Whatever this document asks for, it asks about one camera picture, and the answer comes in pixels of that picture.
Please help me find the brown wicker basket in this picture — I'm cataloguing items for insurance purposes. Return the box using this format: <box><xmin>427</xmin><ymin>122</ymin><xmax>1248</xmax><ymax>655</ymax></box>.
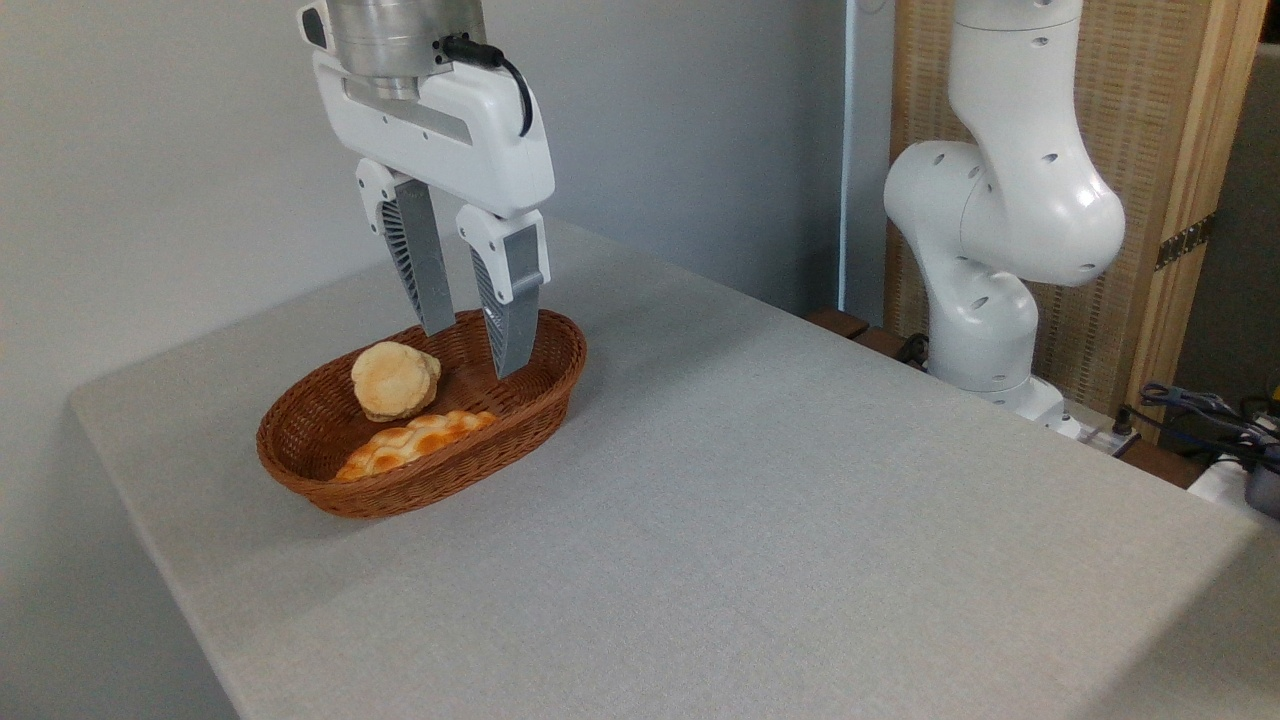
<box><xmin>256</xmin><ymin>308</ymin><xmax>588</xmax><ymax>519</ymax></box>

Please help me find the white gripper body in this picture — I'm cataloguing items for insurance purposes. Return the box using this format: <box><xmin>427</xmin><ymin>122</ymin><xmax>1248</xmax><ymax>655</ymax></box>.
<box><xmin>297</xmin><ymin>0</ymin><xmax>557</xmax><ymax>220</ymax></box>

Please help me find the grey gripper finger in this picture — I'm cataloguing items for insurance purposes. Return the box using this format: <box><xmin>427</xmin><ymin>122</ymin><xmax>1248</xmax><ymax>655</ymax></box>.
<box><xmin>456</xmin><ymin>205</ymin><xmax>550</xmax><ymax>380</ymax></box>
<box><xmin>355</xmin><ymin>158</ymin><xmax>458</xmax><ymax>338</ymax></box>

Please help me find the round bread bun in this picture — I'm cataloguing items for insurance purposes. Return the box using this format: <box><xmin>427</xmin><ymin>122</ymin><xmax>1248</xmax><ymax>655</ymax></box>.
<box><xmin>350</xmin><ymin>341</ymin><xmax>442</xmax><ymax>422</ymax></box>

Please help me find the long braided bread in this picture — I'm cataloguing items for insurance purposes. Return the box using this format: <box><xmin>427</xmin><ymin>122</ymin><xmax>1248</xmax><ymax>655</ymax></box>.
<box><xmin>335</xmin><ymin>410</ymin><xmax>498</xmax><ymax>483</ymax></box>

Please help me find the blue grey cable bundle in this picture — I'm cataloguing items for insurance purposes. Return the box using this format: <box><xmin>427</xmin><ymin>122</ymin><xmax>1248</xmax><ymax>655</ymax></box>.
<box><xmin>1138</xmin><ymin>380</ymin><xmax>1280</xmax><ymax>471</ymax></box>

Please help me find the white vertical wall strip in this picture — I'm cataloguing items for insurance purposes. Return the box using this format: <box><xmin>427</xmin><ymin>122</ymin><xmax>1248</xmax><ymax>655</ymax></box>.
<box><xmin>842</xmin><ymin>0</ymin><xmax>865</xmax><ymax>321</ymax></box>

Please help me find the brass screen hinge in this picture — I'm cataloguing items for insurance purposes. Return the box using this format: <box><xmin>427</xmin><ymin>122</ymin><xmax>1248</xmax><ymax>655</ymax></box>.
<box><xmin>1154</xmin><ymin>213</ymin><xmax>1218</xmax><ymax>272</ymax></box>

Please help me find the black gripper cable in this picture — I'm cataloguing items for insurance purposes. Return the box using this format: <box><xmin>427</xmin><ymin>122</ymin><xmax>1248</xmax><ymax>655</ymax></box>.
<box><xmin>440</xmin><ymin>35</ymin><xmax>535</xmax><ymax>139</ymax></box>

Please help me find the wooden rattan folding screen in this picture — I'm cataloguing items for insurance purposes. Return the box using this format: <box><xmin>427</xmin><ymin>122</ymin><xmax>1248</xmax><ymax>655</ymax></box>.
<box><xmin>888</xmin><ymin>0</ymin><xmax>1271</xmax><ymax>443</ymax></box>

